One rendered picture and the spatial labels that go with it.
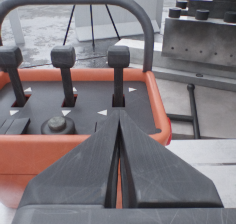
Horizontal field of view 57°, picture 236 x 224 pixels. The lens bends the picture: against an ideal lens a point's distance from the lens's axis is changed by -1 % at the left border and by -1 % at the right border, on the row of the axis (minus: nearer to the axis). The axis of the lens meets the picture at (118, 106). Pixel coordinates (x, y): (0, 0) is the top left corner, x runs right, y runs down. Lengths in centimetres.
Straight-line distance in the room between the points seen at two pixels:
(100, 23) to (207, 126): 256
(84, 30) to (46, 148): 306
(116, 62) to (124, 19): 321
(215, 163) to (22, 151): 26
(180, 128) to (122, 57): 81
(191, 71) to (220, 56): 21
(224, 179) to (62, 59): 25
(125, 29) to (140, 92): 312
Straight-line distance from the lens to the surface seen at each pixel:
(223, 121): 111
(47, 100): 26
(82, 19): 324
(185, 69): 140
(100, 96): 25
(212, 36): 125
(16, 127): 22
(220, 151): 37
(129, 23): 346
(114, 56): 21
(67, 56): 22
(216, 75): 141
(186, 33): 125
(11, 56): 24
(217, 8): 134
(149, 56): 27
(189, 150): 36
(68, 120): 21
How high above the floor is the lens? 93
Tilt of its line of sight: 34 degrees down
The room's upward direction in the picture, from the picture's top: straight up
